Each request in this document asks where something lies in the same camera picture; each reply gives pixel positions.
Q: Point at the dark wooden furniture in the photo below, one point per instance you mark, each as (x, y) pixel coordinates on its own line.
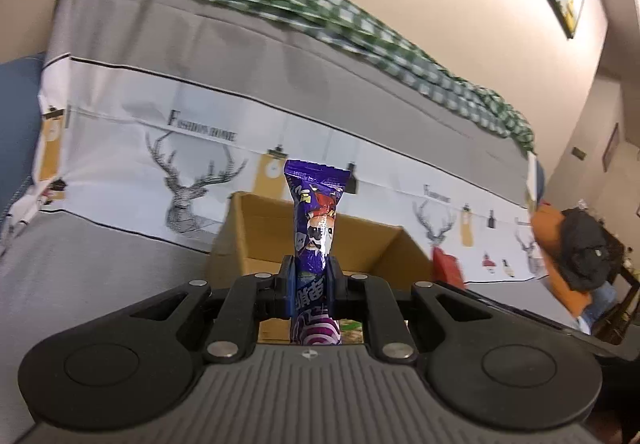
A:
(625, 304)

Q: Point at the orange cushion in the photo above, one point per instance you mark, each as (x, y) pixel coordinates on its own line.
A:
(545, 229)

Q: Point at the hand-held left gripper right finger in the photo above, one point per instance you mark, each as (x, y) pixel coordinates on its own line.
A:
(334, 289)

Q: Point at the cardboard box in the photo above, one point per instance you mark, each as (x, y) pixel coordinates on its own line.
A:
(260, 234)

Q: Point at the small plain red packet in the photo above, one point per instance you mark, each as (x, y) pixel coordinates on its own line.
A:
(447, 266)

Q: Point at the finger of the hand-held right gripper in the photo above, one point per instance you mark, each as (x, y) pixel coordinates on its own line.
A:
(460, 290)

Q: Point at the purple snack packet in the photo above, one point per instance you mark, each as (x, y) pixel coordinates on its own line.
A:
(315, 224)

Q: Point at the small wall frame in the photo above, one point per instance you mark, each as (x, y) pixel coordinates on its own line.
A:
(611, 148)

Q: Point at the black cloth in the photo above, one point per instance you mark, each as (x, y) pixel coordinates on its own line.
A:
(582, 244)

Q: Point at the blue denim cloth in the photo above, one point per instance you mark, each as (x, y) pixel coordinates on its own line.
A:
(602, 299)

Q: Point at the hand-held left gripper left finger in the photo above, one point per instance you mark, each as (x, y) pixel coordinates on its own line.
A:
(288, 289)

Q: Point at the wall switch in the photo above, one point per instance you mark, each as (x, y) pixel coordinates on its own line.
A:
(578, 152)

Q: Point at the grey deer print sheet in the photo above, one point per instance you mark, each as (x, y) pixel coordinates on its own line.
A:
(175, 48)

